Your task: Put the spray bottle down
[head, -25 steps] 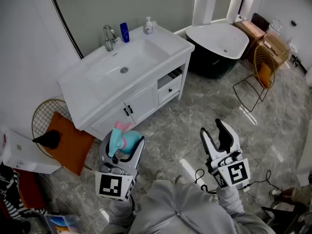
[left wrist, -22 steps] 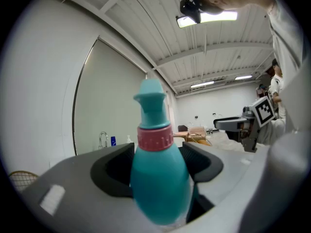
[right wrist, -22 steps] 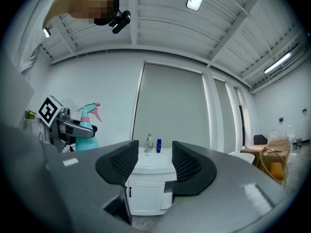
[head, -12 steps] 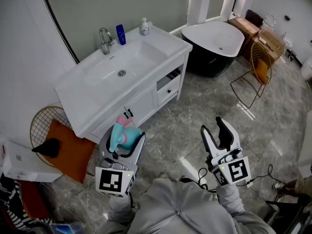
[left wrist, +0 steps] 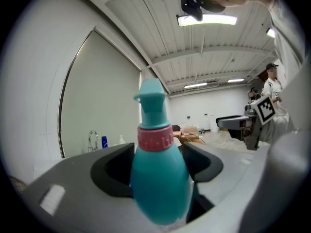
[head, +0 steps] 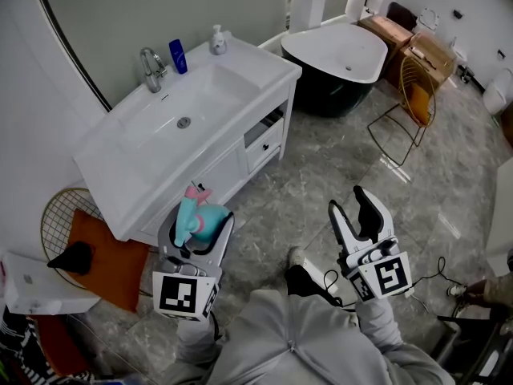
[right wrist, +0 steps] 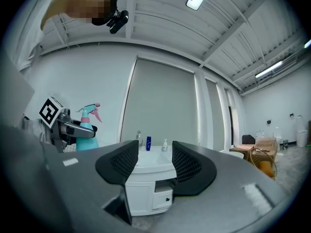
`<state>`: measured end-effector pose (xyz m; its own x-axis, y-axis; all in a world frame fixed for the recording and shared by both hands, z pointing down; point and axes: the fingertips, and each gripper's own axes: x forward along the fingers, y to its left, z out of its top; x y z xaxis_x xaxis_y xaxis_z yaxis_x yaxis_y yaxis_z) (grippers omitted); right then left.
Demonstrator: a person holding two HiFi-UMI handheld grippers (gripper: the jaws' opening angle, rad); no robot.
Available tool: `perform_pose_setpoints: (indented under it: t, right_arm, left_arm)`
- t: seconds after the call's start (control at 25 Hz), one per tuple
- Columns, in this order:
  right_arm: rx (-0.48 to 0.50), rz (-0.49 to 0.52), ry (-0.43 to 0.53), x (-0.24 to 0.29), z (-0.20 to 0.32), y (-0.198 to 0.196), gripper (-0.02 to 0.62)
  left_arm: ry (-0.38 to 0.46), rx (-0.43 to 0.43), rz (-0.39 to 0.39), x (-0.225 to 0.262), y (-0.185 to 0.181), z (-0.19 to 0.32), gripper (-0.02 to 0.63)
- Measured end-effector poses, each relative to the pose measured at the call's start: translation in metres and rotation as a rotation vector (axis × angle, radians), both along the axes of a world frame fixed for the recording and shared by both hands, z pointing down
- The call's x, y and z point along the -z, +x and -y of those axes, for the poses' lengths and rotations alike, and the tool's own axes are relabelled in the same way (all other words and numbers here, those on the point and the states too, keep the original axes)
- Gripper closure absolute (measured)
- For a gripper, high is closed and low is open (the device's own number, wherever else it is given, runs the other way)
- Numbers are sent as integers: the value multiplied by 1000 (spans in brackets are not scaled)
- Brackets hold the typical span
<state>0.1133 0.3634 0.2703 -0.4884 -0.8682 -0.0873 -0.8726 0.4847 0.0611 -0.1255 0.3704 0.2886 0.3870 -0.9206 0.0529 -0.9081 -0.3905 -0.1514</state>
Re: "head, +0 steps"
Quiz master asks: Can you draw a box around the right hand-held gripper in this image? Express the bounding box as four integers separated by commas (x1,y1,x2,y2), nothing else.
328,185,414,302

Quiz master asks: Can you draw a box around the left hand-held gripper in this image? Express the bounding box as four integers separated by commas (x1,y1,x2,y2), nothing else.
151,208,236,322

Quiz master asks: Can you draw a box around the teal and pink spray bottle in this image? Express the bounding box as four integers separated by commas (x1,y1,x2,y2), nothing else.
174,185,232,248

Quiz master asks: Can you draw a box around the person's right forearm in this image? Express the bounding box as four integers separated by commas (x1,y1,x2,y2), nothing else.
354,296,406,351

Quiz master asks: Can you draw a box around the person's left forearm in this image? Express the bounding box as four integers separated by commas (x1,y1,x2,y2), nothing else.
176,314,226,367

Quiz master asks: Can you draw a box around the blue bottle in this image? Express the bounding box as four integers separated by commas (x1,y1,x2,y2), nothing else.
168,38,189,75

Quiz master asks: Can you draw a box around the person's black trouser leg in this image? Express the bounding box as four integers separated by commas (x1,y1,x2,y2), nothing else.
284,264,334,301

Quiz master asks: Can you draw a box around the orange cushion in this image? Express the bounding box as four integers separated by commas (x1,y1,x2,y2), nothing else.
65,208,152,314
408,83,433,127

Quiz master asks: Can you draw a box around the white vanity drawer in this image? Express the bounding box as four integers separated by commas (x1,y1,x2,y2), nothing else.
244,123,285,175

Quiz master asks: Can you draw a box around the black cloth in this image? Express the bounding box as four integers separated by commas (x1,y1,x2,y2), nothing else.
46,240,97,277

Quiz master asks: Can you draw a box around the person's grey hoodie torso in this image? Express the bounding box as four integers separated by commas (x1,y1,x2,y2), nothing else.
160,289,456,385

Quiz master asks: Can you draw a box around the white sink vanity cabinet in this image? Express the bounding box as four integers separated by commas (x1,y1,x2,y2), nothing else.
71,30,304,243

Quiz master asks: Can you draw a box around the white furniture panel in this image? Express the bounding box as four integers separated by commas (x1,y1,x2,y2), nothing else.
485,157,513,267

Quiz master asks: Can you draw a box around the white box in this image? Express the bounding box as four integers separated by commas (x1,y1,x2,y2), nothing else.
0,250,102,317

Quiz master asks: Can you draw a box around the black metal stand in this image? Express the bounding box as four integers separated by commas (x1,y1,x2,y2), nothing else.
430,314,513,385

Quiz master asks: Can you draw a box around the black and white bathtub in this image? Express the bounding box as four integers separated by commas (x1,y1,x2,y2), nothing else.
280,22,390,120

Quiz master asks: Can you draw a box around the chrome faucet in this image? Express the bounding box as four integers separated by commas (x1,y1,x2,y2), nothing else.
139,47,168,95

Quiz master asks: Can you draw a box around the cardboard box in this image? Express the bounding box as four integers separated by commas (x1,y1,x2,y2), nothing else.
386,32,458,92
357,14,414,63

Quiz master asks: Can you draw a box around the white trash bin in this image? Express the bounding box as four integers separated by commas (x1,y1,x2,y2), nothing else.
482,67,513,116

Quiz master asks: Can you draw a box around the white pump soap dispenser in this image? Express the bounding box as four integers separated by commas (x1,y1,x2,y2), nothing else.
208,24,228,57

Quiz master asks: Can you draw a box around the black and white striped fabric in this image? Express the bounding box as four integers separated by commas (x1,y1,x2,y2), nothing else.
0,306,94,385

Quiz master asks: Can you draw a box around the white toilet seat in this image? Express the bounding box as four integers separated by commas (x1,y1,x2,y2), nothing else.
414,6,441,36

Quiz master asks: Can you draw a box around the black framed mirror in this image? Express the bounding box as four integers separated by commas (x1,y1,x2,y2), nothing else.
30,0,290,112

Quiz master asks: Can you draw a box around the black cable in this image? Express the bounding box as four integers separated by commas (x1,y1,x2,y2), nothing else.
322,256,469,309

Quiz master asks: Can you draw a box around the gold wire chair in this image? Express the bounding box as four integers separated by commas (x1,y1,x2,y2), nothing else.
366,55,438,168
40,187,154,297

